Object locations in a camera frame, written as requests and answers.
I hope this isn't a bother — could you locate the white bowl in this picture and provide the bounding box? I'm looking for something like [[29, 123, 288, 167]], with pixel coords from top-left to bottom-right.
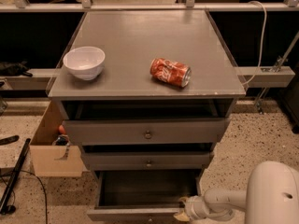
[[63, 47, 106, 80]]

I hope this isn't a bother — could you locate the black pole on floor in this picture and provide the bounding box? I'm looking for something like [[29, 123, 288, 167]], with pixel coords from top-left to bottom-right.
[[0, 138, 31, 215]]

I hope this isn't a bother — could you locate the grey drawer cabinet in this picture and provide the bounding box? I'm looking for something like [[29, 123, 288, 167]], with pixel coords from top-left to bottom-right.
[[46, 9, 247, 189]]

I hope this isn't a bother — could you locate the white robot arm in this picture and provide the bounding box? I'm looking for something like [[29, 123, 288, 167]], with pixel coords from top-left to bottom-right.
[[174, 161, 299, 224]]

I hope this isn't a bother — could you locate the grey middle drawer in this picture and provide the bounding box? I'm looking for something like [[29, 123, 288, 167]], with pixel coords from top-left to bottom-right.
[[81, 151, 214, 171]]

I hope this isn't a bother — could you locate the white cable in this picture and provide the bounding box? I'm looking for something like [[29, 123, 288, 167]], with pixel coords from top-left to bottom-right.
[[240, 0, 268, 87]]

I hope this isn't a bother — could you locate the grey top drawer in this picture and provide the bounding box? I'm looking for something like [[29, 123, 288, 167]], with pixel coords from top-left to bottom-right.
[[63, 119, 229, 146]]

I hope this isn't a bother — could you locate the black floor cable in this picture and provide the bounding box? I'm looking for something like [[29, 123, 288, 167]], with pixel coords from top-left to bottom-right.
[[0, 169, 49, 224]]

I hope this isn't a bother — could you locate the black cloth object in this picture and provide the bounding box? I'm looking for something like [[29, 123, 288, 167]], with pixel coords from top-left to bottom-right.
[[0, 61, 33, 77]]

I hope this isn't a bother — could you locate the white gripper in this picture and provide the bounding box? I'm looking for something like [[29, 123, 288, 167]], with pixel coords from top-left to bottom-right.
[[174, 196, 209, 222]]

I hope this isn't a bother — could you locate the grey drawer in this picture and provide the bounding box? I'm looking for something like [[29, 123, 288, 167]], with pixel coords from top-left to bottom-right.
[[81, 151, 214, 171], [87, 170, 201, 221], [63, 119, 229, 146]]

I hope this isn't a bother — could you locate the red soda can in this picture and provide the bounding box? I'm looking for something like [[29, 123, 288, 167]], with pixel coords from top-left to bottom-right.
[[149, 58, 192, 88]]

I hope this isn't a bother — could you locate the metal rail frame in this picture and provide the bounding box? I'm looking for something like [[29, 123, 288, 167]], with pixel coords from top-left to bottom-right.
[[0, 0, 299, 12]]

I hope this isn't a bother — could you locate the cardboard box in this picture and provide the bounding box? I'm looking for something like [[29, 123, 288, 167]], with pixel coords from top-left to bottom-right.
[[30, 102, 84, 177]]

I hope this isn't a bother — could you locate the grey bottom drawer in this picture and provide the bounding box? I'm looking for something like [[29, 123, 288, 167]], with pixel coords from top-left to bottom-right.
[[87, 170, 201, 221]]

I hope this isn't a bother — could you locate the orange ball in box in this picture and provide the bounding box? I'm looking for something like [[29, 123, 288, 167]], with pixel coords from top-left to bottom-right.
[[58, 125, 66, 134]]

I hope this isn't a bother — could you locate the black flat tool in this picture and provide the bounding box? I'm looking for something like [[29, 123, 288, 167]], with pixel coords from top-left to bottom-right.
[[0, 135, 19, 146]]

